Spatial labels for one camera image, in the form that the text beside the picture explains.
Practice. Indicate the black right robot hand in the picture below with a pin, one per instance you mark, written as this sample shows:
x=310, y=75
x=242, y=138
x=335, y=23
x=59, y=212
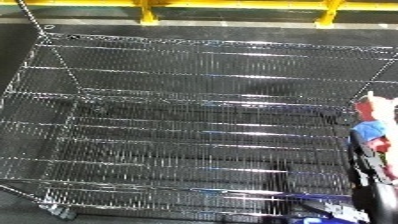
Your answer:
x=379, y=203

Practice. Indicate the pink soft toy blue cape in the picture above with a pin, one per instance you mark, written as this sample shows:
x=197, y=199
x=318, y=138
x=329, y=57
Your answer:
x=379, y=110

